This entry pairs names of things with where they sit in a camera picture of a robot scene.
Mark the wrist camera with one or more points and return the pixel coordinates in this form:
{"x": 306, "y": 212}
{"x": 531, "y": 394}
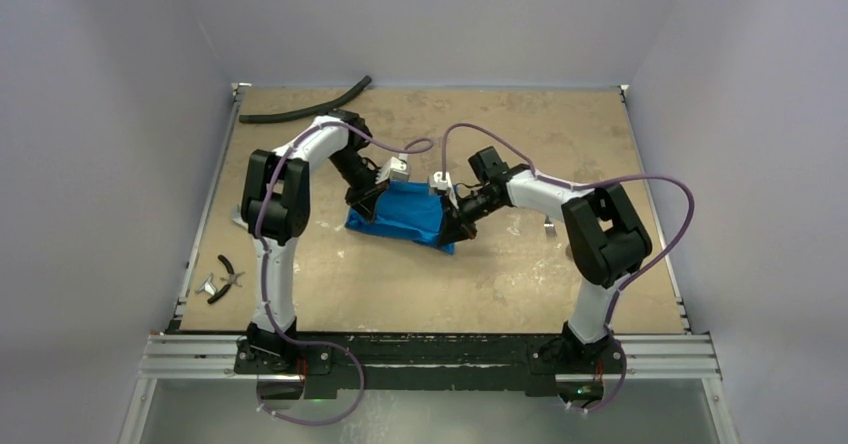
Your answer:
{"x": 440, "y": 183}
{"x": 395, "y": 169}

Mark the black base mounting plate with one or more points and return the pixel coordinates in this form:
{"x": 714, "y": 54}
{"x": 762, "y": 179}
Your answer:
{"x": 320, "y": 387}

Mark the blue cloth napkin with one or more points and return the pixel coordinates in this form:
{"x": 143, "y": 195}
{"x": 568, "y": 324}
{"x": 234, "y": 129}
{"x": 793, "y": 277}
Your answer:
{"x": 405, "y": 211}

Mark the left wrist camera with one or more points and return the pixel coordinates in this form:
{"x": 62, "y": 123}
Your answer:
{"x": 395, "y": 169}

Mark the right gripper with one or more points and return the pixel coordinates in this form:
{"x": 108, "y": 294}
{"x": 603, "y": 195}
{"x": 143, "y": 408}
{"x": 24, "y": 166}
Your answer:
{"x": 452, "y": 212}

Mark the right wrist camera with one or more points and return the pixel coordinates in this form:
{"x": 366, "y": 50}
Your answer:
{"x": 440, "y": 183}

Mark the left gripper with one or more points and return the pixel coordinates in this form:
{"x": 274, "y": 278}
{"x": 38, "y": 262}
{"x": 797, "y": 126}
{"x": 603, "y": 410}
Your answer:
{"x": 364, "y": 199}

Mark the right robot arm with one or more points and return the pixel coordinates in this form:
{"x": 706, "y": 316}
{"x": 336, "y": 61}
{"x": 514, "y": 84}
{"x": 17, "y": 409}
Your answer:
{"x": 607, "y": 238}

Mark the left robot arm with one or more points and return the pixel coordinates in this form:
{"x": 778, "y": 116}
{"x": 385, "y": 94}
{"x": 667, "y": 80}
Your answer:
{"x": 276, "y": 206}

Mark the aluminium frame rail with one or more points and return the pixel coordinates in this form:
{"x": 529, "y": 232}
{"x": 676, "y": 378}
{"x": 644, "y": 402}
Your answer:
{"x": 229, "y": 356}

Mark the silver fork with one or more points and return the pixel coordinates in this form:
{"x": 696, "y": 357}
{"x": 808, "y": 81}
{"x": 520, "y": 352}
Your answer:
{"x": 549, "y": 228}

